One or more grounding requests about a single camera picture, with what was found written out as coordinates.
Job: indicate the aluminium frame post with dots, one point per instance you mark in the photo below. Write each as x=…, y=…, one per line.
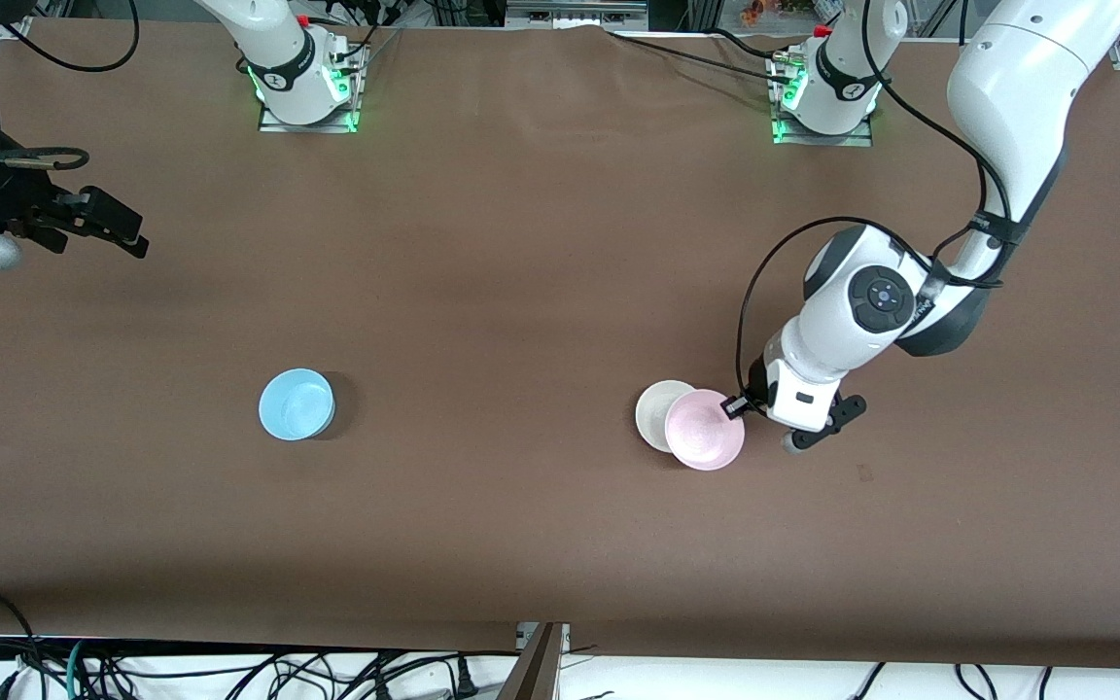
x=541, y=671

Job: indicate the light blue bowl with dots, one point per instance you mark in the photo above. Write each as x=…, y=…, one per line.
x=296, y=404

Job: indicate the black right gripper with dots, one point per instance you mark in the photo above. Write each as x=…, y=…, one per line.
x=17, y=197

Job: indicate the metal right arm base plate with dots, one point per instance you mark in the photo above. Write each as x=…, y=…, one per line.
x=268, y=126

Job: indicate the pink bowl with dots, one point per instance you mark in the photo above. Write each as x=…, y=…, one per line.
x=704, y=433

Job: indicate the white bowl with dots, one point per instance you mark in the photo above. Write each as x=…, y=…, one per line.
x=652, y=413

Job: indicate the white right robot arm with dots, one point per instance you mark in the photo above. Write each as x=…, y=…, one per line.
x=278, y=49

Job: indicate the grey metal box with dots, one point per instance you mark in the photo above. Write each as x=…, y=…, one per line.
x=575, y=15

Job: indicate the brown table cover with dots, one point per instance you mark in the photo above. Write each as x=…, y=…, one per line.
x=521, y=292

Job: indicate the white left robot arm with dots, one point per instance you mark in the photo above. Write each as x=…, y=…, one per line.
x=1017, y=87

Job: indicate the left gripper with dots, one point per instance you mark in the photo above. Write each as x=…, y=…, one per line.
x=755, y=382

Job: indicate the orange background object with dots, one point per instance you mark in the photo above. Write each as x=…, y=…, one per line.
x=764, y=10

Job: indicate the black power plug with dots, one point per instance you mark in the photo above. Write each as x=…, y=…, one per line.
x=464, y=681

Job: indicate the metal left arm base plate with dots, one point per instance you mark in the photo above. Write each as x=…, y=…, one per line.
x=861, y=141

